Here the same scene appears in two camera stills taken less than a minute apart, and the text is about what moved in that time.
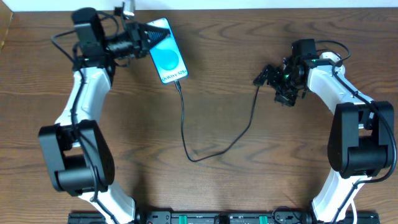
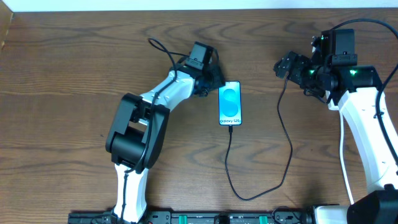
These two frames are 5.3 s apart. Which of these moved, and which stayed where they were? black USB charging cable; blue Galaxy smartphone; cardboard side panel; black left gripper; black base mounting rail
Moved: black USB charging cable; black left gripper; blue Galaxy smartphone
Stayed: cardboard side panel; black base mounting rail
